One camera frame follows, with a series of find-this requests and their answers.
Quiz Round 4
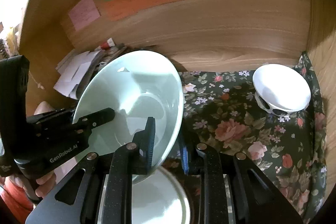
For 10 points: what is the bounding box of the dark green floral tablecloth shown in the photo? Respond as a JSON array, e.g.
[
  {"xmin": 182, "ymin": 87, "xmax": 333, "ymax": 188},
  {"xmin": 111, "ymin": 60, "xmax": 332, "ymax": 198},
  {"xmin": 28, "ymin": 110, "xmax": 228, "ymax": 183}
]
[{"xmin": 157, "ymin": 52, "xmax": 328, "ymax": 224}]

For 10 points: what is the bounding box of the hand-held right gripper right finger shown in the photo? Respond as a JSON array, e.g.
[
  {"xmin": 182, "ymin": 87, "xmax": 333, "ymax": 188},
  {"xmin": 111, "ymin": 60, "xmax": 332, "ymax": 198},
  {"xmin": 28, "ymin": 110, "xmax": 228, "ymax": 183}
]
[{"xmin": 178, "ymin": 132, "xmax": 302, "ymax": 224}]

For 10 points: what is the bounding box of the pink sticky note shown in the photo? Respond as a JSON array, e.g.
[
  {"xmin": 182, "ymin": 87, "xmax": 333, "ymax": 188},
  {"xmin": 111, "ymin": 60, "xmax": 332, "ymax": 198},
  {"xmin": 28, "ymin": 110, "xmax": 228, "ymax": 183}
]
[{"xmin": 68, "ymin": 0, "xmax": 101, "ymax": 31}]

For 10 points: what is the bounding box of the person's left hand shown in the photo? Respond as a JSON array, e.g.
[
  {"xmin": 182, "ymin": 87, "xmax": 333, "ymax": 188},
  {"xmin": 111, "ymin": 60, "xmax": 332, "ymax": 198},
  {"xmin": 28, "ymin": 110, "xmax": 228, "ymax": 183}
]
[{"xmin": 35, "ymin": 171, "xmax": 57, "ymax": 199}]

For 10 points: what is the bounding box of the white patterned bowl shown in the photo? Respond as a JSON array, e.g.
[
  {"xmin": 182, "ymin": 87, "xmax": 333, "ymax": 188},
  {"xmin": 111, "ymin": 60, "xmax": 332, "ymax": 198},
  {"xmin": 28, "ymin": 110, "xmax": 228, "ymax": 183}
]
[{"xmin": 252, "ymin": 63, "xmax": 311, "ymax": 115}]

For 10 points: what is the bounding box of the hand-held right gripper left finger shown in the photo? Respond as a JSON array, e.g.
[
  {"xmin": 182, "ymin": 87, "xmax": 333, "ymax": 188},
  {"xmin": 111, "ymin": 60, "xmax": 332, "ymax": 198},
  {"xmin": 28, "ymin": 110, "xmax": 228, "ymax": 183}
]
[{"xmin": 25, "ymin": 116, "xmax": 156, "ymax": 224}]

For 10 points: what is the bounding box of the stack of white papers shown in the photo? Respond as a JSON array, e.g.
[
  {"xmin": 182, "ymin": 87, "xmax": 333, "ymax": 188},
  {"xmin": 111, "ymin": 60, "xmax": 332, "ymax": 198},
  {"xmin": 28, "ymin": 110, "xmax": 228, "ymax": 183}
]
[{"xmin": 54, "ymin": 49, "xmax": 126, "ymax": 100}]

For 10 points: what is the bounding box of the white beaded cord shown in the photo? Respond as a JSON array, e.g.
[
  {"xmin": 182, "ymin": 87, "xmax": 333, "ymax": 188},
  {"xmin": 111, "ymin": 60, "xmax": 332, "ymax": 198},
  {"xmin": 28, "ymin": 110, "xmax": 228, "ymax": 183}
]
[{"xmin": 28, "ymin": 69, "xmax": 44, "ymax": 89}]

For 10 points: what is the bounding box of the red capped tube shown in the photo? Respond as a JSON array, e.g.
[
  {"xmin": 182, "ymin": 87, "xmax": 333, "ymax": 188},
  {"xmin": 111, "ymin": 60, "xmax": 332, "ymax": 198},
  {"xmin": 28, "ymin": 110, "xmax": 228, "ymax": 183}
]
[{"xmin": 101, "ymin": 38, "xmax": 116, "ymax": 50}]

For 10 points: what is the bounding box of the light green plate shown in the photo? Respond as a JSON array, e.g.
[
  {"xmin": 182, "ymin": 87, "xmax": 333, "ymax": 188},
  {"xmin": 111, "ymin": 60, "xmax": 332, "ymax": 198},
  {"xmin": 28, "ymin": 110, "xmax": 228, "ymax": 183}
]
[{"xmin": 98, "ymin": 166, "xmax": 190, "ymax": 224}]

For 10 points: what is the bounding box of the light green bowl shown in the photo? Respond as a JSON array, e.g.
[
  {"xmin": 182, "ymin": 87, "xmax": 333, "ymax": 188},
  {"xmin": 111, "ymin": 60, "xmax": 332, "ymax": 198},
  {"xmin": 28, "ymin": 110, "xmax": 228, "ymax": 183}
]
[{"xmin": 72, "ymin": 50, "xmax": 184, "ymax": 185}]

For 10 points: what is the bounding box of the orange cloth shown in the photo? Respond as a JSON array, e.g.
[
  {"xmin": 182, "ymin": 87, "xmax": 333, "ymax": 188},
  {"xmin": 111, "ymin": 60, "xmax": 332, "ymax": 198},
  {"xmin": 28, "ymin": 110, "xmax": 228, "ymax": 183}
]
[{"xmin": 0, "ymin": 177, "xmax": 34, "ymax": 211}]

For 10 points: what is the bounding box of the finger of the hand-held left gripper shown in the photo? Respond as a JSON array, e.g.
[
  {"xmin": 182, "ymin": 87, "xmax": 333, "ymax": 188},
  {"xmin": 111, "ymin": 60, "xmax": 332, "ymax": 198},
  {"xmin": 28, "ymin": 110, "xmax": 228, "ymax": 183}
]
[
  {"xmin": 75, "ymin": 108, "xmax": 116, "ymax": 135},
  {"xmin": 34, "ymin": 108, "xmax": 76, "ymax": 123}
]

